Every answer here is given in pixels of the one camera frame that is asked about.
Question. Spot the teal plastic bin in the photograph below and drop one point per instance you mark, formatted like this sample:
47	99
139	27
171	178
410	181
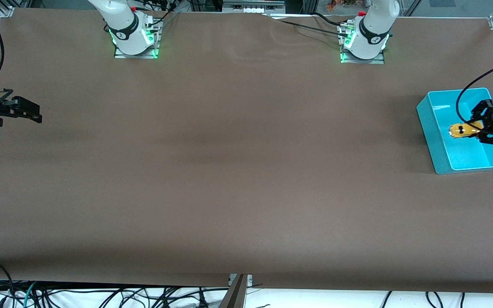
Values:
464	154

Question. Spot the silver post bracket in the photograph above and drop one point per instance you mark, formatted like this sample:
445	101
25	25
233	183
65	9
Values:
250	280

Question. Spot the yellow beetle toy car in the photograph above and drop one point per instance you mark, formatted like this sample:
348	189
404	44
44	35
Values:
462	130

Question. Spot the white power strip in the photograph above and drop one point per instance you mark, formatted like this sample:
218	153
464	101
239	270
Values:
253	9

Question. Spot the aluminium frame post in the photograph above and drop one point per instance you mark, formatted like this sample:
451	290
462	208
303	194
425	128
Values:
233	297

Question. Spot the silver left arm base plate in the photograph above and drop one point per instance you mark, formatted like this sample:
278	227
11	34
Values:
364	61

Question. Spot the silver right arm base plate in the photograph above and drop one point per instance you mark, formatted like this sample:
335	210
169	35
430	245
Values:
137	56

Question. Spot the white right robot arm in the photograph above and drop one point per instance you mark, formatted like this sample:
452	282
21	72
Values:
122	25

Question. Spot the orange background object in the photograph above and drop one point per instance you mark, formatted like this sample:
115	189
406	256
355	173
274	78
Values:
331	5

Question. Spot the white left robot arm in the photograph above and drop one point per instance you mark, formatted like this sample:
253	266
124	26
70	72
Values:
372	30

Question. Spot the brown table cover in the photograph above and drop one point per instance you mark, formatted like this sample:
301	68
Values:
246	171

